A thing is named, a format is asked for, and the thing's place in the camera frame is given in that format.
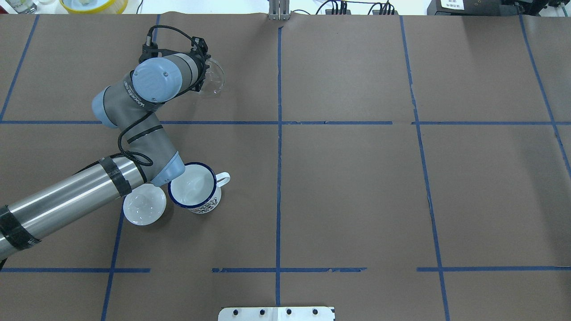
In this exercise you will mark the white enamel cup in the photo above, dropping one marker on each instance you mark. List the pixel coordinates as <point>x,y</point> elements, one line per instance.
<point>198,189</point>

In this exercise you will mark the yellow tape roll with bowl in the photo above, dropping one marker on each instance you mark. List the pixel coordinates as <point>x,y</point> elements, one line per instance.
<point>94,6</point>

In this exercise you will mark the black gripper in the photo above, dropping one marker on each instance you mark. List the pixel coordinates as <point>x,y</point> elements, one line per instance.
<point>202,71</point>

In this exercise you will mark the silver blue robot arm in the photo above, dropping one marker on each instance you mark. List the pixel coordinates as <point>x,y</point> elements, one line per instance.
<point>145,155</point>

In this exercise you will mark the white cup lid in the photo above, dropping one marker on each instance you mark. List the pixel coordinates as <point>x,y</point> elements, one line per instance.
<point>144,205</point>

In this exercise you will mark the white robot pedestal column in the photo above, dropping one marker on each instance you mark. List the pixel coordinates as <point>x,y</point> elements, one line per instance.
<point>295,313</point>

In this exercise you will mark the clear black cap bottle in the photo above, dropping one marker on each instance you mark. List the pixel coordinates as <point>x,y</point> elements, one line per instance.
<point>22,6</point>

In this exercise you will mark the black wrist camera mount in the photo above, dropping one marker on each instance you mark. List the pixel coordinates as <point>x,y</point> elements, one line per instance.
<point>150,50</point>

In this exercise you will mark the aluminium frame post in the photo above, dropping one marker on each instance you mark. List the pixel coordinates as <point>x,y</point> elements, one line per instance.
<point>279,10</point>

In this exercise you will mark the black computer box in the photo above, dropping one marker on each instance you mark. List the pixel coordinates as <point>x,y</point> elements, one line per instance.
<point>470,8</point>

